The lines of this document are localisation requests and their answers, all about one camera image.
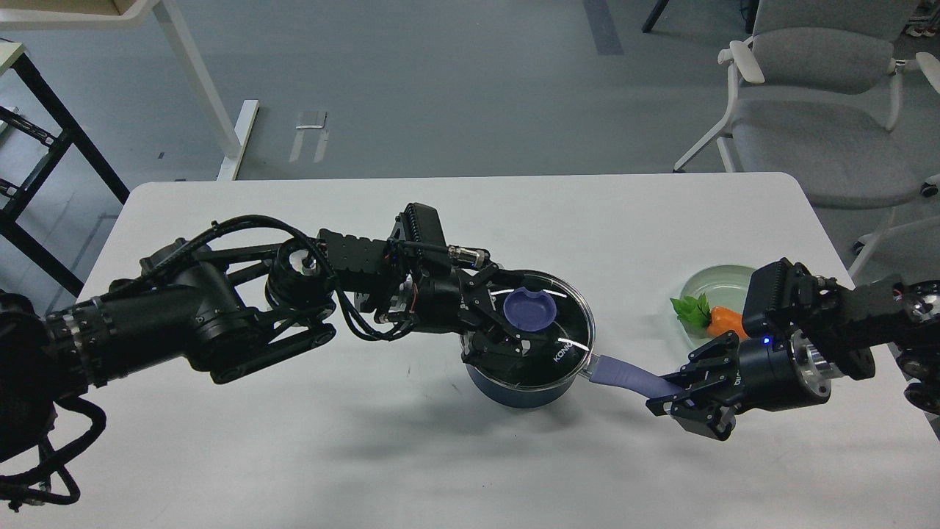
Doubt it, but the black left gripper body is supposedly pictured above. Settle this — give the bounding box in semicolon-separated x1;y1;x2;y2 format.
412;262;507;331

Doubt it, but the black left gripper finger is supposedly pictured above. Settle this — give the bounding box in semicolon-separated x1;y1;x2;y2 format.
461;305;548;372
491;268;568;297

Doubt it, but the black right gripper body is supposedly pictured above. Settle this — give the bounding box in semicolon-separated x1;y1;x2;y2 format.
726;334;832;413

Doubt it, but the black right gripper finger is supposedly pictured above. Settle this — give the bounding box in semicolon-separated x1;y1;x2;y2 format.
662;331;741;397
646;395;737;442

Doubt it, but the glass lid with purple knob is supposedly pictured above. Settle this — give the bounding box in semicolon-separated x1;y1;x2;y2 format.
465;280;595;394

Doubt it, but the blue saucepan with purple handle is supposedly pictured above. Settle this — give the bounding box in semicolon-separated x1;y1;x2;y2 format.
464;270;687;409

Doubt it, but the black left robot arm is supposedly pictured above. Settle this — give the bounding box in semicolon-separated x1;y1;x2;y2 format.
2;202;591;510

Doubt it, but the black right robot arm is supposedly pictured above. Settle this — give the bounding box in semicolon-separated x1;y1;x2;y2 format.
646;259;939;441

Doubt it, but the orange toy carrot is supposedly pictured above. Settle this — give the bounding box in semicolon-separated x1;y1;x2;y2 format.
669;292;749;339

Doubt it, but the green glass plate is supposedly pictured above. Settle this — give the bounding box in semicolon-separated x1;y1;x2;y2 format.
678;264;755;349

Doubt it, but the grey office chair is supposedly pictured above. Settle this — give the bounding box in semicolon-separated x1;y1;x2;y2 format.
673;1;938;276

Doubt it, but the black metal rack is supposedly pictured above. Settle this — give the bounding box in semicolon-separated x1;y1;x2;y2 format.
1;41;130;297

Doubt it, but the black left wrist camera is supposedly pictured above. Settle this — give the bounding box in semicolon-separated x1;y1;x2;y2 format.
391;202;449;268

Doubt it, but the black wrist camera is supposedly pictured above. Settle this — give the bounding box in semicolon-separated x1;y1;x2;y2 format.
742;258;816;338
391;202;449;268

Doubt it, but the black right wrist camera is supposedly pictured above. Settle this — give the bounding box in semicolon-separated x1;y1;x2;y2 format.
742;258;816;338

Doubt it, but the white table frame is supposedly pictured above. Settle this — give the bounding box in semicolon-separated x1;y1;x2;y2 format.
2;1;263;187

